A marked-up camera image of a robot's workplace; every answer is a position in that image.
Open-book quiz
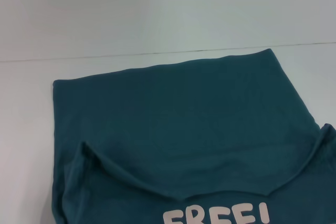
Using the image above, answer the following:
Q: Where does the teal blue shirt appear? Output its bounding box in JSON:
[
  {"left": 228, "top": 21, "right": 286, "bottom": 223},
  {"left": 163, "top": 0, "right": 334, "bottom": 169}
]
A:
[{"left": 51, "top": 48, "right": 336, "bottom": 224}]

